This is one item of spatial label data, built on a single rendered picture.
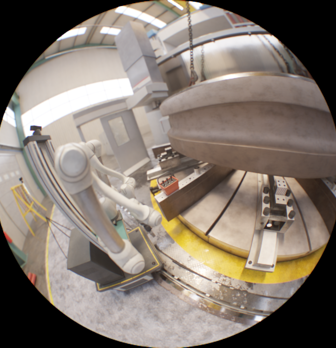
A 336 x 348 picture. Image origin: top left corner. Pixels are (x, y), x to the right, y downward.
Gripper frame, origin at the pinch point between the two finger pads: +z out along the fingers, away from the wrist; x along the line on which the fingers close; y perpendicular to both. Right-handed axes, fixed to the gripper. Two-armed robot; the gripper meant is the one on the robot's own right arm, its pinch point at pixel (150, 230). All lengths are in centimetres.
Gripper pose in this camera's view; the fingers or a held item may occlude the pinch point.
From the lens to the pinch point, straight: 107.0
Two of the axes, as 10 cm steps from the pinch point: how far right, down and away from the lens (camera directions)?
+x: 5.0, 2.9, -8.2
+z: 2.8, 8.4, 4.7
